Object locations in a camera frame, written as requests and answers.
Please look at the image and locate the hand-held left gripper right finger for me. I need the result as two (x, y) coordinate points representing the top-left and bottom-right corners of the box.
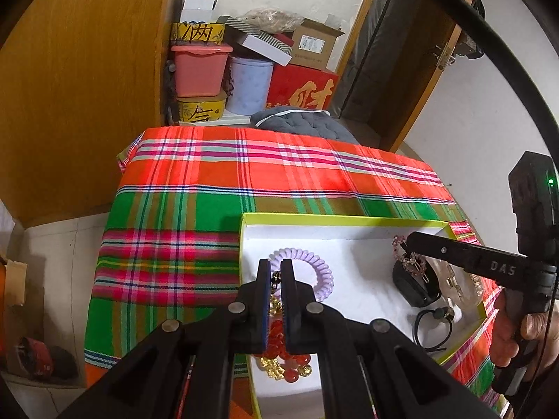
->
(279, 258), (503, 419)

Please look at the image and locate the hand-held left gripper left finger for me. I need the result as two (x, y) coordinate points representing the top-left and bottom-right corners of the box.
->
(57, 259), (272, 419)

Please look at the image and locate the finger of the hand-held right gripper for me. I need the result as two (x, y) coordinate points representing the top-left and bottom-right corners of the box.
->
(405, 231), (547, 291)

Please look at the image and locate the large translucent claw clip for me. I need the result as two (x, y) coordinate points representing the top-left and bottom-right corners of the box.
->
(430, 257), (485, 304)

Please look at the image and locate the red bead bracelet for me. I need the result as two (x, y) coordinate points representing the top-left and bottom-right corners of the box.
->
(255, 271), (314, 381)

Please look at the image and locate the purple spiral hair tie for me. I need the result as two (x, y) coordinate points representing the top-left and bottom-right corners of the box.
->
(268, 248), (335, 304)

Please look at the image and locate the black hair tie with bead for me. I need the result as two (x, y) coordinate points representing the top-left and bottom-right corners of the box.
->
(413, 306), (459, 354)

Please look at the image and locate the black hair clip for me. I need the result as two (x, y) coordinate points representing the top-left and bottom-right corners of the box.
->
(392, 255), (444, 309)

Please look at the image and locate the rhinestone hair clip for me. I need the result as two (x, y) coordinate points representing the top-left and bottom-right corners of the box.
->
(392, 234), (431, 277)

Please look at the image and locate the person's right hand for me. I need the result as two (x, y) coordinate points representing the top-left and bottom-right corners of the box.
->
(493, 288), (559, 382)

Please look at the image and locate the plaid tablecloth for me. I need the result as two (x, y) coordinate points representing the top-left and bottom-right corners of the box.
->
(83, 126), (513, 419)

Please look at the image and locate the wooden door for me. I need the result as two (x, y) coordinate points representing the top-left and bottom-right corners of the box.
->
(384, 0), (478, 153)

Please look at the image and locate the grey seat cushion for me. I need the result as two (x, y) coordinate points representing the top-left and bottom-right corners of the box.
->
(250, 105), (360, 146)

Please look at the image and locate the yellow printed tin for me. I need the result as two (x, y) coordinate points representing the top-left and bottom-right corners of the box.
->
(175, 91), (228, 124)
(170, 22), (226, 47)

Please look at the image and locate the red gift box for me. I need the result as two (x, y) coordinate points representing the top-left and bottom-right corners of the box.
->
(266, 65), (340, 112)

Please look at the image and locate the pale blue bucket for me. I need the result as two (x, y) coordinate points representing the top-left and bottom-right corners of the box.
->
(226, 56), (275, 115)

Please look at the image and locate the dark door curtain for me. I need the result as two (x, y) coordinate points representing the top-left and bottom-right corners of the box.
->
(338, 0), (443, 123)

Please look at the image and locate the pink plastic bin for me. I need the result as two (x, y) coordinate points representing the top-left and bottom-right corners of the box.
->
(170, 44), (233, 98)

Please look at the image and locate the white box with striped edge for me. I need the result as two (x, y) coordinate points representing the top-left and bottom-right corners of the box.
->
(241, 32), (294, 66)

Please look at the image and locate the open brown cardboard box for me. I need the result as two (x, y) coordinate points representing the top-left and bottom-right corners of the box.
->
(288, 14), (346, 69)

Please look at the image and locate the wooden wardrobe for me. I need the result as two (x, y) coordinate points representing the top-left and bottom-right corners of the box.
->
(0, 0), (184, 228)

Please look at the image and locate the striped flat box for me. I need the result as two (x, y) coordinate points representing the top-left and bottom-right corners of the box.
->
(216, 15), (259, 36)

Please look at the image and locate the clear plastic bag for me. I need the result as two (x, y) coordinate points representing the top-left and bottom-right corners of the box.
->
(245, 7), (305, 34)

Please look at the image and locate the small open white box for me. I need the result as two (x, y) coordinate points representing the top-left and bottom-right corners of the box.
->
(180, 0), (219, 23)

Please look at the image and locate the metal door handle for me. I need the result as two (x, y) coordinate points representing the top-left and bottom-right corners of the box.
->
(430, 30), (485, 69)

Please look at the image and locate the thick black cable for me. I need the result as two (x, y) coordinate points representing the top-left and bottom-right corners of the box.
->
(384, 0), (559, 171)

